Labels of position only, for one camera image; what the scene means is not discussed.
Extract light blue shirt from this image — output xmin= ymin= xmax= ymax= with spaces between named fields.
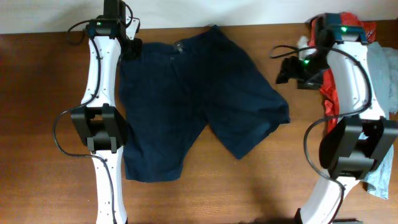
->
xmin=360 ymin=42 xmax=398 ymax=200

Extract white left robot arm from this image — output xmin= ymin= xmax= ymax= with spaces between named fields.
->
xmin=71 ymin=0 xmax=142 ymax=224

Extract navy blue shorts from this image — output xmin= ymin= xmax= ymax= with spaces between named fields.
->
xmin=119 ymin=26 xmax=290 ymax=182

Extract red shirt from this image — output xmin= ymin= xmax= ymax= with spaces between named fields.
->
xmin=308 ymin=12 xmax=376 ymax=116

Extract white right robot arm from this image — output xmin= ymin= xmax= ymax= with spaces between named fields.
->
xmin=276 ymin=13 xmax=397 ymax=224

